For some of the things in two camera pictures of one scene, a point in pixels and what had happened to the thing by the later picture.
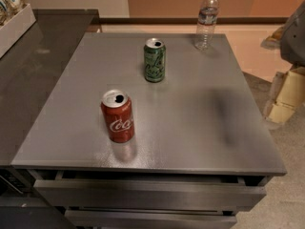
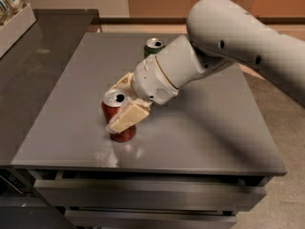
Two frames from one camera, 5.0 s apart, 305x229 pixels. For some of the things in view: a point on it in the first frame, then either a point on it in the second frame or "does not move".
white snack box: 12,31 does not move
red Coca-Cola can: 117,108 does not move
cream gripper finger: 288,93 to 152,83
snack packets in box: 11,2 does not move
